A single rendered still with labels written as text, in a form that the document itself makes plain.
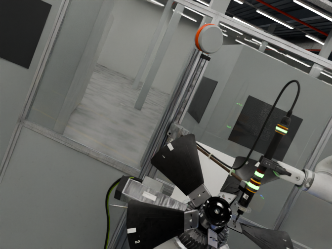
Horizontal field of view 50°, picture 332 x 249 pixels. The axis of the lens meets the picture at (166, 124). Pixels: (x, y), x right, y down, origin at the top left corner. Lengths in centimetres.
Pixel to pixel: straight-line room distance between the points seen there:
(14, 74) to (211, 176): 199
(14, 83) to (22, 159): 96
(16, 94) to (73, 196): 120
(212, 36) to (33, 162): 134
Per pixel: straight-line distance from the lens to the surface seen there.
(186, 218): 146
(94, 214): 236
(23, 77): 319
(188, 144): 154
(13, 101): 324
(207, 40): 196
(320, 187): 150
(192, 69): 195
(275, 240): 158
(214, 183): 180
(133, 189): 158
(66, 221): 244
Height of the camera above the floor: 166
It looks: 9 degrees down
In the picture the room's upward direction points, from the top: 24 degrees clockwise
